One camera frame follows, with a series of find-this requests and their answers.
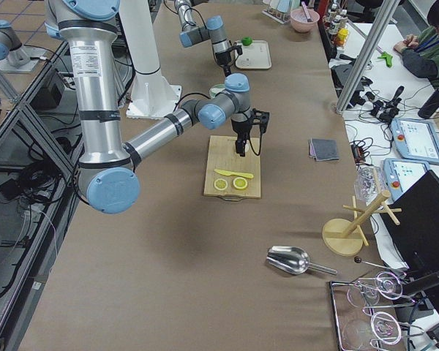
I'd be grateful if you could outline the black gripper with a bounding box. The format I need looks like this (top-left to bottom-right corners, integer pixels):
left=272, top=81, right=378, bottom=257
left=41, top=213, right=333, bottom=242
left=231, top=120, right=252, bottom=156
left=214, top=51, right=233, bottom=77

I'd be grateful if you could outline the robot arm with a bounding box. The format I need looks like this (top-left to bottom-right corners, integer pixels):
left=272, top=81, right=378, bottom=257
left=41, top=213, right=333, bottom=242
left=174, top=1, right=242, bottom=77
left=45, top=1, right=252, bottom=214

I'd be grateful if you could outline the mint green bowl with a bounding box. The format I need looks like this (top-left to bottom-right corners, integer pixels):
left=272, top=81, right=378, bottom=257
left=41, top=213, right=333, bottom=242
left=209, top=84, right=225, bottom=99

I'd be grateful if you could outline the pink bowl with ice cubes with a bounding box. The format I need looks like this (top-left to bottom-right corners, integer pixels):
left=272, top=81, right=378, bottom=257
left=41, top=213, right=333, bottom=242
left=290, top=7, right=320, bottom=33

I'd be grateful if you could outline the bamboo cutting board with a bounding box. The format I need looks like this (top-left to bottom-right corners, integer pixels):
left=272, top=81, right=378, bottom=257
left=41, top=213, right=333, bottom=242
left=203, top=135, right=261, bottom=200

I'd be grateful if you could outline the yellow plastic knife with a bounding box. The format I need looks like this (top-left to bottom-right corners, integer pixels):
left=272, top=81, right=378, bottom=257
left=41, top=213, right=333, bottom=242
left=214, top=168, right=254, bottom=179

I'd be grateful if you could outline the beige rabbit print tray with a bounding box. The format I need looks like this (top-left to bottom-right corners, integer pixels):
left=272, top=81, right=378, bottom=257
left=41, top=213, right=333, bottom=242
left=235, top=40, right=271, bottom=69

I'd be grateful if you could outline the green lime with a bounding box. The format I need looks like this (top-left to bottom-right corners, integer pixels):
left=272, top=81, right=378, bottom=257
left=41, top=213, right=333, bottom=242
left=241, top=37, right=253, bottom=46

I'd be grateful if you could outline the upper lemon half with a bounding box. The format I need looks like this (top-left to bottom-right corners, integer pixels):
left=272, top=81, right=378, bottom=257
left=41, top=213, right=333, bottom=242
left=233, top=176, right=248, bottom=190

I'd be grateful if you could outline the lower lemon slice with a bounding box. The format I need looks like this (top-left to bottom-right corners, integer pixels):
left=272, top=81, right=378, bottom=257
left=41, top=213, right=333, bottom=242
left=214, top=178, right=228, bottom=191

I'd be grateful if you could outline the grey folded cloth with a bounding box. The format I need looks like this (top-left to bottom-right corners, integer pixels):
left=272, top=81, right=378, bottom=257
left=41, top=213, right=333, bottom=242
left=309, top=138, right=339, bottom=161

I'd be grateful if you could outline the metal scoop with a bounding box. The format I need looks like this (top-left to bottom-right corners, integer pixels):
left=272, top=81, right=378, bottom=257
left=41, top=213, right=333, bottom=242
left=266, top=246, right=338, bottom=276

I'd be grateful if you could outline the wooden mug tree stand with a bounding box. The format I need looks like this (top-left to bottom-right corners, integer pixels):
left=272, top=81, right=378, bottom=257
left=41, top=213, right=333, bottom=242
left=321, top=171, right=402, bottom=256

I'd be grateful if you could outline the near teach pendant tablet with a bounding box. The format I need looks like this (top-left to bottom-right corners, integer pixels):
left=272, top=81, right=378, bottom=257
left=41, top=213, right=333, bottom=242
left=382, top=158, right=430, bottom=201

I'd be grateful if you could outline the teach pendant tablet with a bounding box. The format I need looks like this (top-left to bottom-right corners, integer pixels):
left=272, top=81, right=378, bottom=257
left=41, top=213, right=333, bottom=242
left=382, top=158, right=430, bottom=201
left=390, top=118, right=439, bottom=165

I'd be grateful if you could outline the far teach pendant tablet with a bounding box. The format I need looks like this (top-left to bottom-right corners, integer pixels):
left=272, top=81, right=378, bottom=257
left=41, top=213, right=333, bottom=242
left=390, top=118, right=439, bottom=165

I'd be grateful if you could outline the black monitor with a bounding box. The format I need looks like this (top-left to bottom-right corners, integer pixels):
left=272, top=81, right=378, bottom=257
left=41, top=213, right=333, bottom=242
left=378, top=170, right=439, bottom=330

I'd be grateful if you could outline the black water bottle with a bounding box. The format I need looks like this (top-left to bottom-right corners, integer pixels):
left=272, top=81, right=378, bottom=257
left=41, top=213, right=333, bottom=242
left=418, top=87, right=439, bottom=119

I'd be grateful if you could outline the seated person in green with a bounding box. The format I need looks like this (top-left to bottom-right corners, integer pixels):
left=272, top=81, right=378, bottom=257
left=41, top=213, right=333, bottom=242
left=394, top=0, right=439, bottom=88

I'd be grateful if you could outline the aluminium frame post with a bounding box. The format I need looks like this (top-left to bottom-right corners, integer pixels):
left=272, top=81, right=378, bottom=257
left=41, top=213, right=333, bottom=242
left=335, top=0, right=399, bottom=115

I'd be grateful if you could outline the wire glass rack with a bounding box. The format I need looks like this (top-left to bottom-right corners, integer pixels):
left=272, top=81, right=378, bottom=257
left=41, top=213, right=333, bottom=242
left=329, top=268, right=434, bottom=350

